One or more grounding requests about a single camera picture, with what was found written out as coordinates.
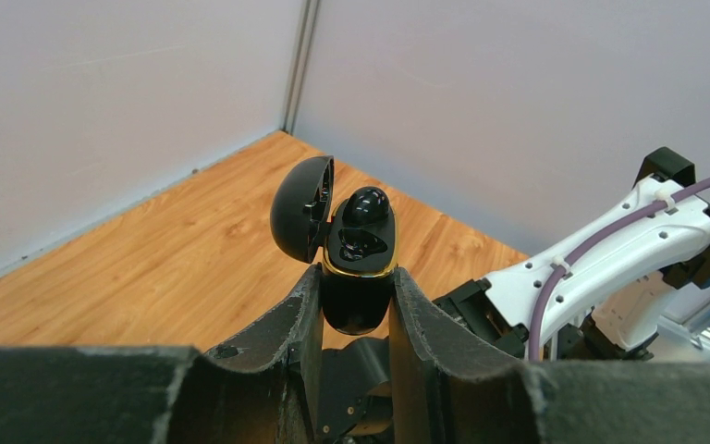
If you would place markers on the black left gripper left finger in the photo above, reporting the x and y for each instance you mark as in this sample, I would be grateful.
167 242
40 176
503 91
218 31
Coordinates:
259 386

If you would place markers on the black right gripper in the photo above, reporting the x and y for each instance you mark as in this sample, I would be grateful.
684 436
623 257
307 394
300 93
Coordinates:
355 399

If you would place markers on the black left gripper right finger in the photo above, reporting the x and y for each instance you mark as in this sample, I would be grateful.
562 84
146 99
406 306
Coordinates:
449 386

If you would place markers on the glossy black earbud charging case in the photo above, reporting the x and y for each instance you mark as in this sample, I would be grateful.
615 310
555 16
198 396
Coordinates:
357 240

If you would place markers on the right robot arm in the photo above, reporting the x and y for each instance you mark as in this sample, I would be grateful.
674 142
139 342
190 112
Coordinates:
554 349

